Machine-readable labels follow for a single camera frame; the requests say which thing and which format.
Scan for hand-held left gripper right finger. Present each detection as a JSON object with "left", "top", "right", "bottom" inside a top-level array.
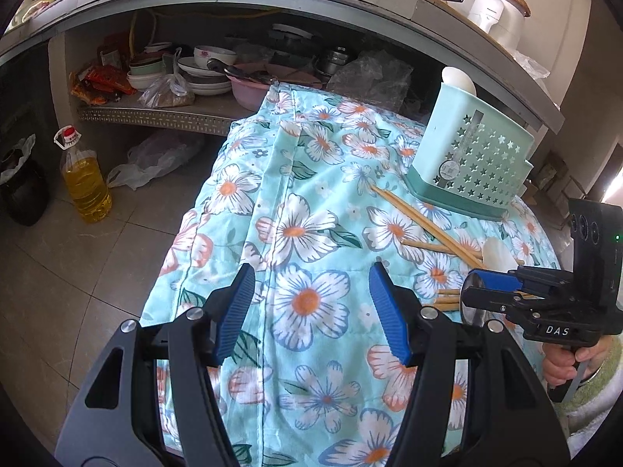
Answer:
[{"left": 368, "top": 262, "right": 571, "bottom": 467}]

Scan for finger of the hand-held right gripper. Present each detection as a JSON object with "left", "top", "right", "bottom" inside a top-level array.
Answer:
[
  {"left": 468, "top": 267, "right": 536, "bottom": 298},
  {"left": 460, "top": 272, "right": 525, "bottom": 325}
]

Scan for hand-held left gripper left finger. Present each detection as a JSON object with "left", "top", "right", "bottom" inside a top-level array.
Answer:
[{"left": 55, "top": 263, "right": 256, "bottom": 467}]

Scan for white shell-shaped rice scoop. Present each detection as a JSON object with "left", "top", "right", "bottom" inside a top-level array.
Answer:
[{"left": 482, "top": 237, "right": 517, "bottom": 273}]

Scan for green plastic utensil holder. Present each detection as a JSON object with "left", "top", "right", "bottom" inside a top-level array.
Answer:
[{"left": 405, "top": 80, "right": 533, "bottom": 219}]

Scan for person's right forearm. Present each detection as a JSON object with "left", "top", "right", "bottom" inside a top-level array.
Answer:
[{"left": 555, "top": 341, "right": 623, "bottom": 458}]

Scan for person's right hand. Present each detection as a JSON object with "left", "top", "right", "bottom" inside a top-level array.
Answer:
[{"left": 542, "top": 339, "right": 609, "bottom": 386}]

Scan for cardboard box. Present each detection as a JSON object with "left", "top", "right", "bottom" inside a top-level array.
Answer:
[{"left": 523, "top": 151, "right": 590, "bottom": 210}]

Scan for floral blue blanket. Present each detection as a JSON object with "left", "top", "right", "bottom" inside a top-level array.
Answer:
[{"left": 139, "top": 83, "right": 556, "bottom": 467}]

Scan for white plastic bag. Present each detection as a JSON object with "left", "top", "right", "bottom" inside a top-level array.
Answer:
[{"left": 106, "top": 131, "right": 205, "bottom": 190}]

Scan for cooking oil bottle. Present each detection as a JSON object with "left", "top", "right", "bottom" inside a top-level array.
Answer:
[{"left": 53, "top": 125, "right": 114, "bottom": 225}]

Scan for white plastic spoon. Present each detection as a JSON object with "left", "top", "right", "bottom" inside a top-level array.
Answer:
[{"left": 442, "top": 67, "right": 477, "bottom": 95}]

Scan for clear plastic bag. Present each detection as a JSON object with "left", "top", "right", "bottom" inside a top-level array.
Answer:
[{"left": 513, "top": 51, "right": 551, "bottom": 81}]

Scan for pink basin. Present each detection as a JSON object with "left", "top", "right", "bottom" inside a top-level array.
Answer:
[{"left": 229, "top": 75, "right": 324, "bottom": 112}]

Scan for plastic bag with brown contents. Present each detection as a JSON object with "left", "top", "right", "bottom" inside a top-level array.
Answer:
[{"left": 139, "top": 49, "right": 198, "bottom": 109}]

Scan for stack of white plates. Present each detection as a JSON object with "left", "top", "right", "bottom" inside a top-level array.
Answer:
[{"left": 178, "top": 57, "right": 233, "bottom": 95}]

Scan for crumpled clear plastic sheet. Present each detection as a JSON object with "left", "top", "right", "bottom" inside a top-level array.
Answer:
[{"left": 326, "top": 51, "right": 414, "bottom": 112}]

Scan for black trash bin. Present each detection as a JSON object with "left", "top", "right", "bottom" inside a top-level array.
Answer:
[{"left": 0, "top": 133, "right": 52, "bottom": 227}]

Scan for green bowl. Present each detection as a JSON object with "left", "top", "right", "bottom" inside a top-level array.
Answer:
[{"left": 127, "top": 61, "right": 169, "bottom": 91}]

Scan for steel pots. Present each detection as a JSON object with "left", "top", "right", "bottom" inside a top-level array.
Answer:
[{"left": 316, "top": 46, "right": 361, "bottom": 79}]

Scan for floral white bowl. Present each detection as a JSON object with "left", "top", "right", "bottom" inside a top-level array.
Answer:
[{"left": 194, "top": 45, "right": 238, "bottom": 70}]

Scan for red snack packets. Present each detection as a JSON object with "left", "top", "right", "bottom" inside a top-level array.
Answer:
[{"left": 70, "top": 63, "right": 137, "bottom": 105}]

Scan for round black lid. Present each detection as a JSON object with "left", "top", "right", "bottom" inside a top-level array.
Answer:
[{"left": 268, "top": 23, "right": 317, "bottom": 52}]

